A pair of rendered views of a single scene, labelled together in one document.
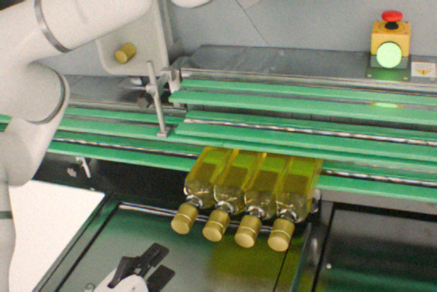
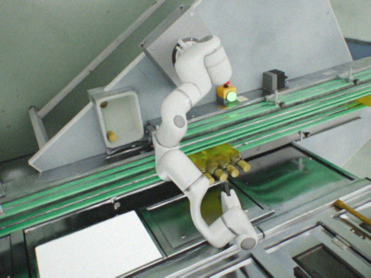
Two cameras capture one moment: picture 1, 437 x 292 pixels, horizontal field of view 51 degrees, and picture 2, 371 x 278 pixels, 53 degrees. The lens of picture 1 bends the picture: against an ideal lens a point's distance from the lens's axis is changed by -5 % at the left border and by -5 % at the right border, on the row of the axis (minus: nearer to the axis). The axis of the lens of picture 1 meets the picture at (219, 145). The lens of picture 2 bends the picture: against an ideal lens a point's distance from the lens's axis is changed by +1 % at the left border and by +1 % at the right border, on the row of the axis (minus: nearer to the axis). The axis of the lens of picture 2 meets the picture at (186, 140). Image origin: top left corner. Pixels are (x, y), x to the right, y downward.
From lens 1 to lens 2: 1.10 m
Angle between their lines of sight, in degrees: 41
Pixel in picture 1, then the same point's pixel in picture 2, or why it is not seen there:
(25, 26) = (184, 101)
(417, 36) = not seen: hidden behind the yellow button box
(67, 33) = (195, 101)
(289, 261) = (238, 185)
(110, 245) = (167, 221)
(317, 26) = not seen: hidden behind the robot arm
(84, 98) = (99, 167)
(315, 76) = (212, 113)
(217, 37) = (153, 114)
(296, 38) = not seen: hidden behind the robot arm
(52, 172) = (76, 227)
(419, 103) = (251, 108)
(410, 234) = (258, 163)
